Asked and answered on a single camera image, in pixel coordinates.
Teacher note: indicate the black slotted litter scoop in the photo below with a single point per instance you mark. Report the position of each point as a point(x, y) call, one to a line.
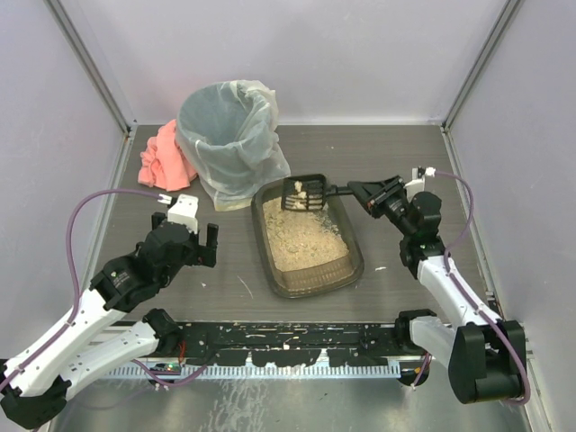
point(309, 193)

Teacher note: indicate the right aluminium frame post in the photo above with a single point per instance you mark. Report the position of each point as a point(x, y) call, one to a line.
point(488, 48)

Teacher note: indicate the white slotted cable duct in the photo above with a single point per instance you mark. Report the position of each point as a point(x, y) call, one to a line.
point(321, 370)

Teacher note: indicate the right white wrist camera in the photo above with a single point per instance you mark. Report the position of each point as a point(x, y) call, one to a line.
point(418, 180)

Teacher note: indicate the bin with plastic liner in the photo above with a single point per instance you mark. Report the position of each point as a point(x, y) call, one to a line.
point(227, 131)

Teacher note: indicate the pink crumpled cloth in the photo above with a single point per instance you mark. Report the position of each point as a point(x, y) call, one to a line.
point(163, 164)

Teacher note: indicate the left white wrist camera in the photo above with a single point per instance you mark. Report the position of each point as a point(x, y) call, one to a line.
point(182, 210)

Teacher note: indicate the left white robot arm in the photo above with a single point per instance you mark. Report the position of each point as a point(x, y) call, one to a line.
point(41, 380)

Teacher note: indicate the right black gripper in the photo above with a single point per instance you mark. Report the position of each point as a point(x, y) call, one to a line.
point(382, 198)

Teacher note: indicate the aluminium frame post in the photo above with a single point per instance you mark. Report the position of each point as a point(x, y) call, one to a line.
point(488, 48)
point(74, 39)

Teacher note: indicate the left aluminium frame post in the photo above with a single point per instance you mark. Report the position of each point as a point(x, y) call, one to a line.
point(74, 39)

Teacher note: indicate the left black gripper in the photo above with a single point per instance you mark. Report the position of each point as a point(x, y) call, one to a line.
point(193, 254)

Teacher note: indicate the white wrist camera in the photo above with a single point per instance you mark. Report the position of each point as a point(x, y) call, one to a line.
point(418, 180)
point(182, 210)

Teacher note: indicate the dark translucent litter box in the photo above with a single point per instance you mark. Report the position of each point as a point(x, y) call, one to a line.
point(304, 253)

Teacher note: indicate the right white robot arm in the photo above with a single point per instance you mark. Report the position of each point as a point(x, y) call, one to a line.
point(485, 355)

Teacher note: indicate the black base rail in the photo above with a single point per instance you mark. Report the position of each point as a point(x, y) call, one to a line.
point(288, 344)

